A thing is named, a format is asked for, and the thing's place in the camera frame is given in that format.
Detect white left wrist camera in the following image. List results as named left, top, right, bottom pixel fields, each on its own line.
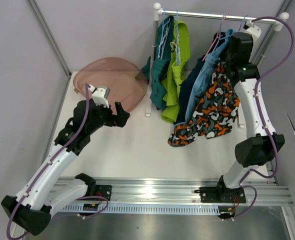
left=87, top=84, right=110, bottom=108

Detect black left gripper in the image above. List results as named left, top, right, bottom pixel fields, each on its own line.
left=87, top=100, right=130, bottom=134

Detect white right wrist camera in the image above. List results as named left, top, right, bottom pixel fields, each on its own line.
left=243, top=19, right=262, bottom=42

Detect aluminium mounting rail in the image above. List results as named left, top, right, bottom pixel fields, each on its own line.
left=46, top=176, right=295, bottom=216

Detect pink translucent plastic basin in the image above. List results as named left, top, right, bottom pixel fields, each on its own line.
left=73, top=57, right=148, bottom=113

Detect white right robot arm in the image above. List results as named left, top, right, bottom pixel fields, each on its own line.
left=215, top=32, right=285, bottom=203

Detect pink wire hanger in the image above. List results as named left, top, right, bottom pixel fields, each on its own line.
left=202, top=13, right=229, bottom=61

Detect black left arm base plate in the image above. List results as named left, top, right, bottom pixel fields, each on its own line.
left=88, top=184, right=113, bottom=201

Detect silver clothes rack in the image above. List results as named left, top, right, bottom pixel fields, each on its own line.
left=144, top=2, right=290, bottom=130

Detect blue hanger under teal shorts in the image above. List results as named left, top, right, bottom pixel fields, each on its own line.
left=157, top=14, right=169, bottom=60

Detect orange camouflage shorts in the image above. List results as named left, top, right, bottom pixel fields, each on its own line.
left=167, top=61, right=240, bottom=147

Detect blue wire hanger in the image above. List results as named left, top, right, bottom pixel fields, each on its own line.
left=238, top=15, right=248, bottom=32

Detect navy blue shorts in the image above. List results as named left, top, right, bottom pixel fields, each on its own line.
left=174, top=34, right=216, bottom=125

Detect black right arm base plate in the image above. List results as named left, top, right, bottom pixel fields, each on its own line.
left=194, top=186, right=246, bottom=204

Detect lime green shorts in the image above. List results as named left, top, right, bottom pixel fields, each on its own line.
left=161, top=21, right=191, bottom=124

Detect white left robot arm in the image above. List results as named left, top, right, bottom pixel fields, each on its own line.
left=1, top=99, right=131, bottom=236

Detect teal green shorts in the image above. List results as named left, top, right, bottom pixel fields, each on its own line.
left=141, top=16, right=175, bottom=110

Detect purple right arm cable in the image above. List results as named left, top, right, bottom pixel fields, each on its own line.
left=223, top=16, right=295, bottom=223

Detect light blue shorts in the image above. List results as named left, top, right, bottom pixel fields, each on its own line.
left=184, top=28, right=236, bottom=123

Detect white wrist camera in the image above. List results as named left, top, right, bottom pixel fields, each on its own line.
left=243, top=19, right=262, bottom=42
left=87, top=84, right=110, bottom=108

